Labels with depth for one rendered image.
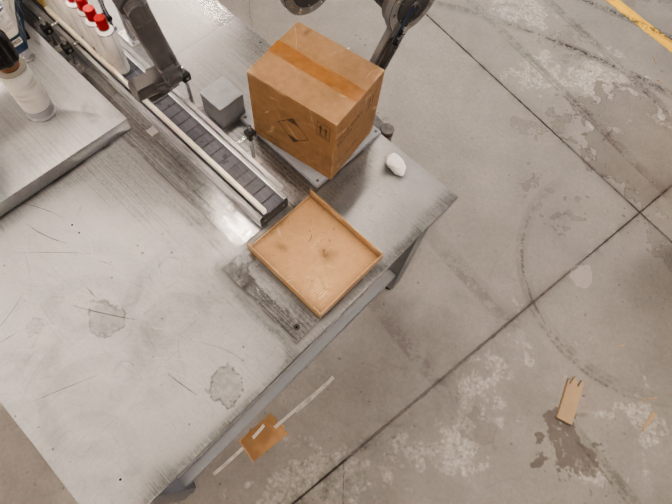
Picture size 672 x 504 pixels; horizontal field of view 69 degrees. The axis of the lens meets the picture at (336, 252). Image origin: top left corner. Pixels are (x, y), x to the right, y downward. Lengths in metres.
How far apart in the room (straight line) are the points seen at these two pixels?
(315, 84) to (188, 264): 0.62
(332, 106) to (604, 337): 1.77
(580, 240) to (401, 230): 1.42
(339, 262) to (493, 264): 1.22
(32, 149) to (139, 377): 0.77
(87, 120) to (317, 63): 0.74
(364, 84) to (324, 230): 0.43
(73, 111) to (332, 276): 0.96
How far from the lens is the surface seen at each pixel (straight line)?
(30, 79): 1.70
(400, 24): 2.07
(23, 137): 1.79
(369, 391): 2.20
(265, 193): 1.49
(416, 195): 1.58
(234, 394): 1.36
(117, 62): 1.80
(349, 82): 1.42
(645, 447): 2.62
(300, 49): 1.49
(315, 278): 1.42
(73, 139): 1.72
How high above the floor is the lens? 2.16
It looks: 66 degrees down
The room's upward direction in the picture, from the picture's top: 10 degrees clockwise
